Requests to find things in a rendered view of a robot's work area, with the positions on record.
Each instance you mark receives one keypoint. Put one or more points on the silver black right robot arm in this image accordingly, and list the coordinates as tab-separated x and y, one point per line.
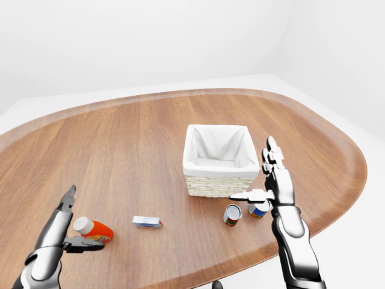
296	247

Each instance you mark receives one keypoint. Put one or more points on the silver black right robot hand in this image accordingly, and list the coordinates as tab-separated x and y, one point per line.
281	183

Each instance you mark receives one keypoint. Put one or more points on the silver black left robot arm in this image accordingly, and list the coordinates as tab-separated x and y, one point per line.
37	268

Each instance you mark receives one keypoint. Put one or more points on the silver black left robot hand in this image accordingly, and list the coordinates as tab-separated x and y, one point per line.
55	227

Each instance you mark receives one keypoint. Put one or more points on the white lined wicker basket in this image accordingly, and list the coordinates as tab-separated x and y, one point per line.
219	162

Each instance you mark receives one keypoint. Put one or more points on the small white blue box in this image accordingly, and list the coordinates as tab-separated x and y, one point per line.
146	221

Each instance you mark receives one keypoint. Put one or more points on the small dark shape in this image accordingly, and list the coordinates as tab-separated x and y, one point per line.
217	285

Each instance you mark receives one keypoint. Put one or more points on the orange bottle with white cap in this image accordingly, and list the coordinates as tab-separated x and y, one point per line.
96	230

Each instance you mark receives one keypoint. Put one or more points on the tin with red green label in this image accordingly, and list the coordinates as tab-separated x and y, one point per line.
232	215

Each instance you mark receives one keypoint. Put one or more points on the tin with blue yellow label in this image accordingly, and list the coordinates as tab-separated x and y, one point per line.
258	210

